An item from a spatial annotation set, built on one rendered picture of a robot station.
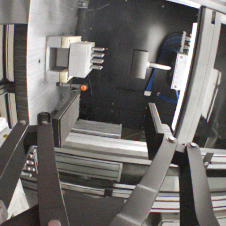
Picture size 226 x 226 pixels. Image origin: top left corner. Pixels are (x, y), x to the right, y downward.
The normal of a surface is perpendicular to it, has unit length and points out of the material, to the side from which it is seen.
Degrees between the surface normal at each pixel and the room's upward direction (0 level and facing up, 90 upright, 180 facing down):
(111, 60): 90
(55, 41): 90
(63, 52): 90
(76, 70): 90
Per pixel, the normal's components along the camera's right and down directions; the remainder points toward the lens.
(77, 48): -0.07, 0.40
